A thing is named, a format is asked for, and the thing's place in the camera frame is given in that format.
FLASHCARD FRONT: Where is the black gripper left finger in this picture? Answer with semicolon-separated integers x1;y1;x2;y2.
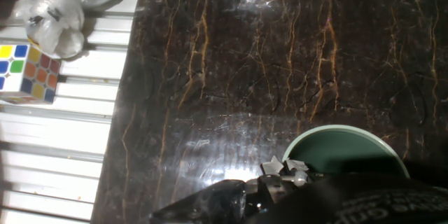
150;155;291;224

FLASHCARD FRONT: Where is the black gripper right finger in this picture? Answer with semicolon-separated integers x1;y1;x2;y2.
244;159;448;224

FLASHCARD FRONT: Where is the crumpled white plastic bag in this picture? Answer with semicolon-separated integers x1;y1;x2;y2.
13;0;129;60

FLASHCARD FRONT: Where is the dark marble pattern mat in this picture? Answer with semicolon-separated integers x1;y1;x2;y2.
90;0;448;224

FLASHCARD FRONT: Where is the pale green ceramic cup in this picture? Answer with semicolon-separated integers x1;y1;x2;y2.
281;124;410;179

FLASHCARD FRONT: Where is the Rubik's cube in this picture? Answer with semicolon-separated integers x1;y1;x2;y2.
0;43;62;105

